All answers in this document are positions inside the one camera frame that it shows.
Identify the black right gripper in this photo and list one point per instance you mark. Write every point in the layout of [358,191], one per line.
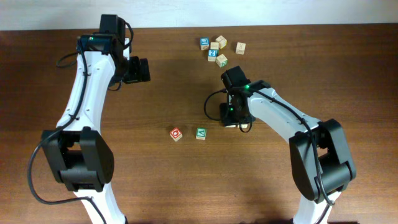
[227,120]

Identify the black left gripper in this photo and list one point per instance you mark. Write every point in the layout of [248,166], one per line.
[136,74]

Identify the wooden block green V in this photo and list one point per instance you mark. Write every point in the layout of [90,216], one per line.
[201,133]

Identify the wooden block red Q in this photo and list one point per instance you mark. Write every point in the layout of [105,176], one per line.
[176,134]

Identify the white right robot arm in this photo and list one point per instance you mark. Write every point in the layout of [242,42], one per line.
[321,161]

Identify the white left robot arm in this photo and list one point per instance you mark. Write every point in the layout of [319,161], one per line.
[76,152]

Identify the wooden block J green N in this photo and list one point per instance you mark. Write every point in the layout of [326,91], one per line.
[221,61]

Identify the wooden block blue 2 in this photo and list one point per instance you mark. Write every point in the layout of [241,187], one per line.
[212,55]

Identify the plain wooden block far right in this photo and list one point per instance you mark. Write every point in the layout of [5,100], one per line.
[240,48]

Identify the wooden block dark green side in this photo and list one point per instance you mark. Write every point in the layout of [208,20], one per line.
[214,46]

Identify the wooden block blue top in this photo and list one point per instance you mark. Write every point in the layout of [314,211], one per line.
[204,43]

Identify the wooden block yellow side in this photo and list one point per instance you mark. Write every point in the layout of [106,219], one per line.
[221,41]

